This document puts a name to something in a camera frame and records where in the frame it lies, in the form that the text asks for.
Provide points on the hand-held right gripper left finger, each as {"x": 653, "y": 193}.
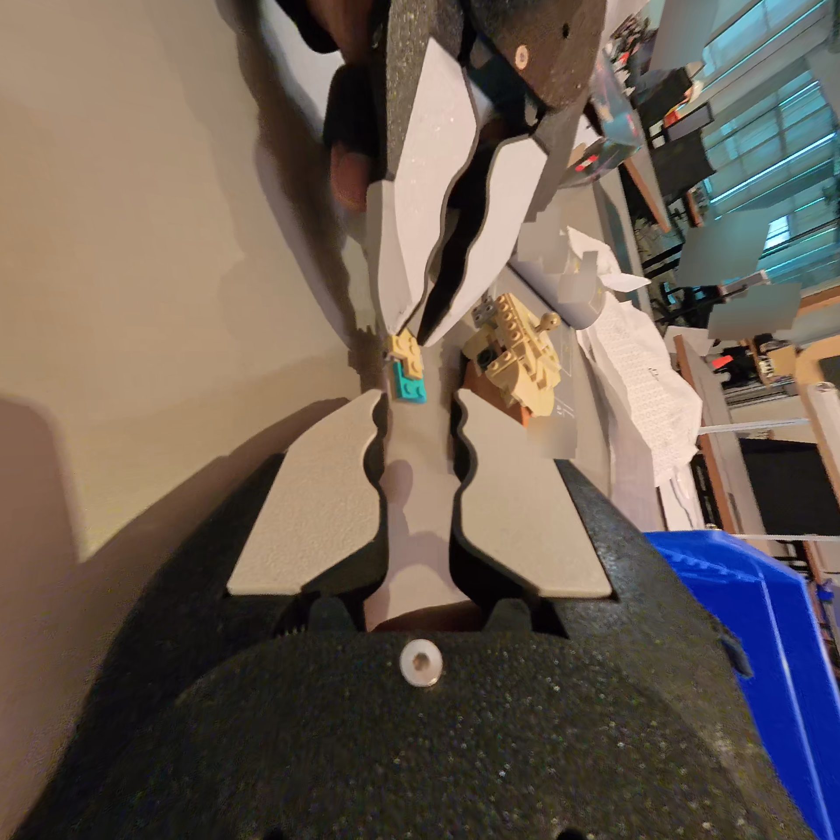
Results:
{"x": 315, "y": 505}

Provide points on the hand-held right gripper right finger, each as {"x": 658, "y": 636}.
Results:
{"x": 525, "y": 518}

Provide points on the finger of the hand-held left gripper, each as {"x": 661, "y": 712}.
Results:
{"x": 499, "y": 216}
{"x": 420, "y": 164}

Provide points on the tan and teal brick assembly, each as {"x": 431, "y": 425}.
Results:
{"x": 403, "y": 351}

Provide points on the blue plastic bin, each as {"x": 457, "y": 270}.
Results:
{"x": 787, "y": 656}

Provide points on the wood-edged neighbouring desk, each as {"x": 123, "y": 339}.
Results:
{"x": 718, "y": 459}
{"x": 646, "y": 190}

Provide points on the person's left hand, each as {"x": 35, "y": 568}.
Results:
{"x": 348, "y": 180}

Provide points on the dark printed cardboard box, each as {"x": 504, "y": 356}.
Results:
{"x": 610, "y": 131}

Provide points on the crumpled white paper bag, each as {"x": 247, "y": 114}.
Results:
{"x": 584, "y": 246}

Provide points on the tan brick model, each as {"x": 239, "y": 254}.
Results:
{"x": 518, "y": 354}

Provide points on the black office chair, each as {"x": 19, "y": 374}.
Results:
{"x": 676, "y": 164}

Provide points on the grey instruction booklet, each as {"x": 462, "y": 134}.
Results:
{"x": 568, "y": 367}

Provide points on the plain white paper bag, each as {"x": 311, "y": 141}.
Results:
{"x": 682, "y": 499}

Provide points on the black flat panel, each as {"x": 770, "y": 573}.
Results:
{"x": 794, "y": 485}

